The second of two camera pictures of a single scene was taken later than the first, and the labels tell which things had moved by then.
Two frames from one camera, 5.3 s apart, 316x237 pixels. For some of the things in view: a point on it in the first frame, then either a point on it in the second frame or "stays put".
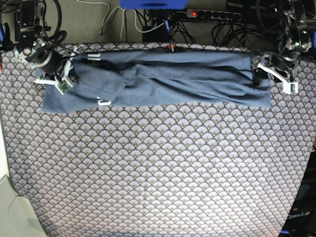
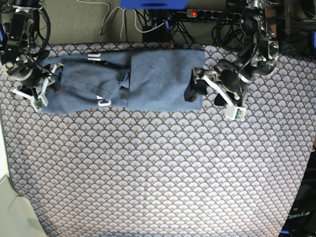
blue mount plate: x=153 y=4 stays put
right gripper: x=286 y=63 → x=228 y=72
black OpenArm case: x=301 y=220 stays put
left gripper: x=53 y=63 → x=29 y=78
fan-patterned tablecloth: x=158 y=171 stays put
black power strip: x=212 y=15 stays put
